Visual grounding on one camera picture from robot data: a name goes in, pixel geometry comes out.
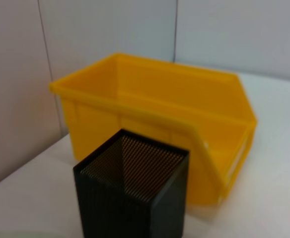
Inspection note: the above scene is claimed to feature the yellow plastic storage bin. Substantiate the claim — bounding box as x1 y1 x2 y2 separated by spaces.
49 52 258 207

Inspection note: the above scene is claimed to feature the black mesh pen holder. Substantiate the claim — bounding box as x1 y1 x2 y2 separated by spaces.
72 128 190 238

